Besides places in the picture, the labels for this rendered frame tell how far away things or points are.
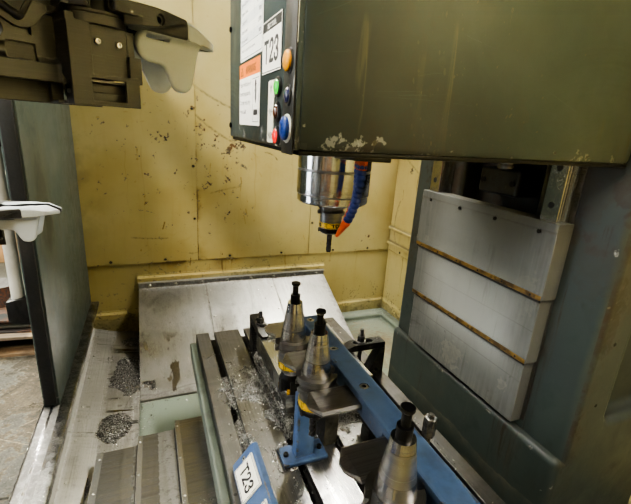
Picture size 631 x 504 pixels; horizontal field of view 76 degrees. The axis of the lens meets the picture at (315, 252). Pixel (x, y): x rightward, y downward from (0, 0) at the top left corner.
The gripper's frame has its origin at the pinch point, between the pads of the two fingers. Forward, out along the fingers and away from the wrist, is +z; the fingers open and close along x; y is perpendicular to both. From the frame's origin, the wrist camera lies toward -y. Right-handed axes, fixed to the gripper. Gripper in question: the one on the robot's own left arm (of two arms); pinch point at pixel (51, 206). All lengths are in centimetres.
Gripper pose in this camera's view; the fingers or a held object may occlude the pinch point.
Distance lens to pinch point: 84.4
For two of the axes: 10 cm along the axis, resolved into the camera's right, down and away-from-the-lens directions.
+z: 9.3, -0.9, 3.6
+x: 3.7, 2.9, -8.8
